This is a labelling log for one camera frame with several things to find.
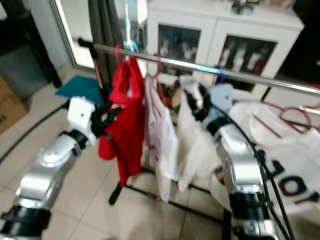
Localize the light blue clothes hanger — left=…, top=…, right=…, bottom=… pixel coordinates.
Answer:
left=122, top=0, right=140, bottom=53

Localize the red shirt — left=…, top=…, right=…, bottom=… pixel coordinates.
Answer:
left=99, top=56, right=147, bottom=188

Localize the cream white garment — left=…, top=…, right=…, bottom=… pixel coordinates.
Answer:
left=175, top=75, right=218, bottom=193

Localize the teal floor mat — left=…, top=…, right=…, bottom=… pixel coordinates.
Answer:
left=55, top=75, right=106, bottom=105

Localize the white shirt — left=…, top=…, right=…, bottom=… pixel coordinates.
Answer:
left=144, top=74, right=181, bottom=203

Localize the white glass door cabinet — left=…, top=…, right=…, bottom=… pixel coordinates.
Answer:
left=145, top=0, right=306, bottom=101

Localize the grey curtain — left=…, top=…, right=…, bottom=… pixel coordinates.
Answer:
left=87, top=0, right=126, bottom=63

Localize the white lettered jersey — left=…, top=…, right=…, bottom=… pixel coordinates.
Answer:
left=210, top=100, right=320, bottom=221

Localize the printed cardboard box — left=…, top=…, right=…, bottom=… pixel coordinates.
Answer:
left=0, top=77, right=20, bottom=133

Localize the black desk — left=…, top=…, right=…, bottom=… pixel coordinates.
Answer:
left=0, top=0, right=62, bottom=98

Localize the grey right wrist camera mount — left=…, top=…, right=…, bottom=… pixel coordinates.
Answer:
left=202, top=83, right=234, bottom=133

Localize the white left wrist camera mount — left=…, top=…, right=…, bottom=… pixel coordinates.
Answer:
left=67, top=96, right=98, bottom=146

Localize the silver clothes rail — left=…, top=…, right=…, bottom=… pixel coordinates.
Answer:
left=92, top=42, right=320, bottom=96

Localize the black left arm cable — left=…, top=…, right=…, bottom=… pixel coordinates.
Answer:
left=0, top=100, right=73, bottom=162

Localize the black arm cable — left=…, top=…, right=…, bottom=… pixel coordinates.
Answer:
left=0, top=100, right=73, bottom=162
left=220, top=105, right=298, bottom=240

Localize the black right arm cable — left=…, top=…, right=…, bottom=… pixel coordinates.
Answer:
left=220, top=105, right=298, bottom=240

